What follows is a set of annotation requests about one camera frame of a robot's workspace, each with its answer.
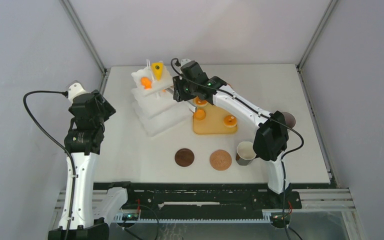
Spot white three-tier dessert stand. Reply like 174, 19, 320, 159
131, 59, 192, 137

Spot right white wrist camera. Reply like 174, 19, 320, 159
180, 60, 209, 82

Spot yellow cake slice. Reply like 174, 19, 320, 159
150, 61, 164, 81

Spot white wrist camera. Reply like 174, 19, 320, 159
180, 60, 209, 82
67, 81, 89, 103

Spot dark wooden coaster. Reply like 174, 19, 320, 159
174, 148, 195, 167

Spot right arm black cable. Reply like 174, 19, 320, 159
170, 57, 305, 162

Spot woven rattan coaster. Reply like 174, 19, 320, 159
209, 149, 232, 171

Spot black mug white interior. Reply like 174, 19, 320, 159
235, 141, 257, 166

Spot yellow serving tray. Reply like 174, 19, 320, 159
192, 102, 238, 135

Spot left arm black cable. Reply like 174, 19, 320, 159
22, 90, 78, 240

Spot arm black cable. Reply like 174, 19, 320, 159
22, 90, 78, 240
170, 57, 305, 162

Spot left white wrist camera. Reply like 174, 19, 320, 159
67, 81, 89, 103

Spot orange donut left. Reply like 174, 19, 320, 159
193, 97, 208, 108

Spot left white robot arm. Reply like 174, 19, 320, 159
47, 83, 116, 240

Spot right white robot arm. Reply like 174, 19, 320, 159
172, 76, 289, 208

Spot orange fish cookie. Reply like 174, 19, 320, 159
140, 76, 153, 90

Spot metal serving tongs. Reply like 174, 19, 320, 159
165, 87, 197, 113

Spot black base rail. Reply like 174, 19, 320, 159
93, 181, 302, 221

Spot orange egg tart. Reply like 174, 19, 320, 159
193, 108, 206, 121

